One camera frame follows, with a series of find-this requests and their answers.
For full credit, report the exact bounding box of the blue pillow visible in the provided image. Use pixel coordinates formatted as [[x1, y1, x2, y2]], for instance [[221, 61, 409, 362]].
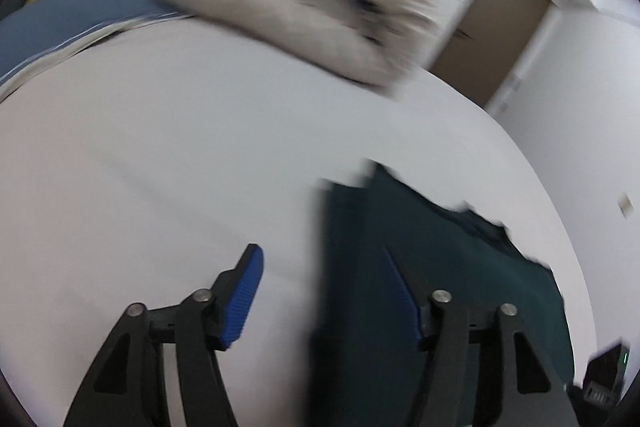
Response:
[[0, 0, 177, 84]]

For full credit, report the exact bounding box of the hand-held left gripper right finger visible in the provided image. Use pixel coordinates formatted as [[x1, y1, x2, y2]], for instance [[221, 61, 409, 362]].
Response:
[[384, 248, 576, 427]]

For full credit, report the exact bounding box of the dark green sweater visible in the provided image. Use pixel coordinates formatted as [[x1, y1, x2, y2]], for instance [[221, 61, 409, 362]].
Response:
[[309, 161, 576, 427]]

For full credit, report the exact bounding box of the bed with white sheet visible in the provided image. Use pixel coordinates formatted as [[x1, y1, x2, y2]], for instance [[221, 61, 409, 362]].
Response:
[[0, 14, 601, 427]]

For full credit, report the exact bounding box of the brown wooden door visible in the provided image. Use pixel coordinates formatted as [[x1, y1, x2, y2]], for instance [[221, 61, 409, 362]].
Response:
[[427, 0, 553, 108]]

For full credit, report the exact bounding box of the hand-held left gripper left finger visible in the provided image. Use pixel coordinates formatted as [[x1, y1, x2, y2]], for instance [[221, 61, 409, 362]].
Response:
[[65, 244, 265, 427]]

